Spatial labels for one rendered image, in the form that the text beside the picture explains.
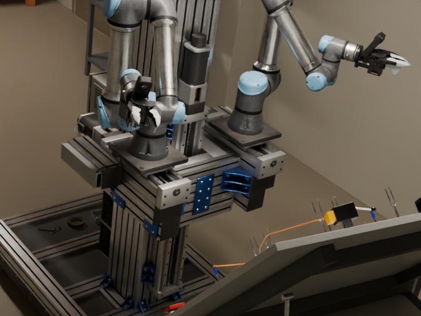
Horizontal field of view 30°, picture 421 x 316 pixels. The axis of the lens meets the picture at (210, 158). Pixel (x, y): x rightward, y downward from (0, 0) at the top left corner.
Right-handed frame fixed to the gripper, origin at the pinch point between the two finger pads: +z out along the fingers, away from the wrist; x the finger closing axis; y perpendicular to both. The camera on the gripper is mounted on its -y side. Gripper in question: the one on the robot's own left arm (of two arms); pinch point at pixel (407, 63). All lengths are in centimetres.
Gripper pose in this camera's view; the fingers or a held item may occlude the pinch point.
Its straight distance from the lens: 314.7
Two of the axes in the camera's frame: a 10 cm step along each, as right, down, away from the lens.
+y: -0.8, 8.0, 5.9
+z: 8.9, 3.2, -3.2
